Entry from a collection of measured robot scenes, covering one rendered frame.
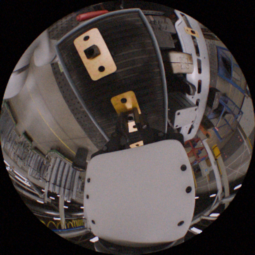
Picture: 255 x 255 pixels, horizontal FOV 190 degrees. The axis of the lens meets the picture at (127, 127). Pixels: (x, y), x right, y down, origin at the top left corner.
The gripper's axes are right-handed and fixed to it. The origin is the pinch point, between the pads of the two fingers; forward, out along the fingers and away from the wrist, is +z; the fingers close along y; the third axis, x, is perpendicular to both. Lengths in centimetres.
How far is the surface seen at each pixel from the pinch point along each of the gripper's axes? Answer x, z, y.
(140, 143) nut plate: -9.3, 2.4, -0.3
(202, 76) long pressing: -0.5, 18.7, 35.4
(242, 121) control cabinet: -299, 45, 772
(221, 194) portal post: -323, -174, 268
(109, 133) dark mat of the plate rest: -3.1, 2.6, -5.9
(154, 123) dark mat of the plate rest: -3.8, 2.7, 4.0
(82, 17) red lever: 21.4, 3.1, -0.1
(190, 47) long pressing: 12.7, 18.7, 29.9
